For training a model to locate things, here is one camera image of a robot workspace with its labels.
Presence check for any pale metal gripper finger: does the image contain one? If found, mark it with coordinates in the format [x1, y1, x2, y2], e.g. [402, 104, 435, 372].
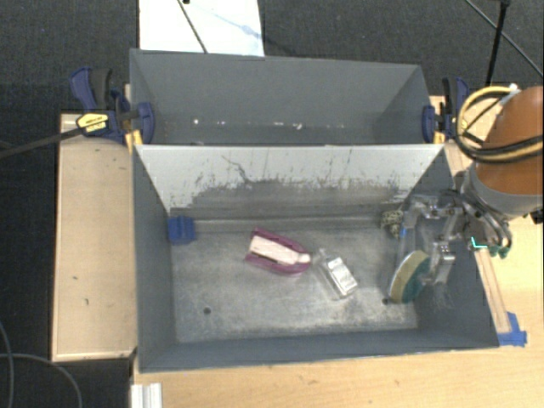
[428, 242, 456, 289]
[395, 210, 421, 274]

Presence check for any yellow and green round sponge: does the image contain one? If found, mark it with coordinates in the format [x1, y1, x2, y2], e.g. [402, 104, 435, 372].
[387, 251, 433, 304]

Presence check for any yellow black spotted toy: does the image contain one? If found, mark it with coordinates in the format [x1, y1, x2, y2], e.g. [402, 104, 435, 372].
[379, 209, 404, 240]

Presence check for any clear glass bottle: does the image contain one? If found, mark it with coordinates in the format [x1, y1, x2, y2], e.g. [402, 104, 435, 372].
[313, 248, 360, 301]

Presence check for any purple and white stapler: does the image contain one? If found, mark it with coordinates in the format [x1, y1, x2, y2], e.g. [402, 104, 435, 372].
[243, 226, 314, 277]

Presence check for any grey metal bin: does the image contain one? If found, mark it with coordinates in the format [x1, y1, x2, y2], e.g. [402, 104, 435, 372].
[127, 48, 501, 373]

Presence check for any pale wood board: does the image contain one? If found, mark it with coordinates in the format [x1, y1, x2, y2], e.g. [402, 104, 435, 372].
[50, 112, 139, 363]

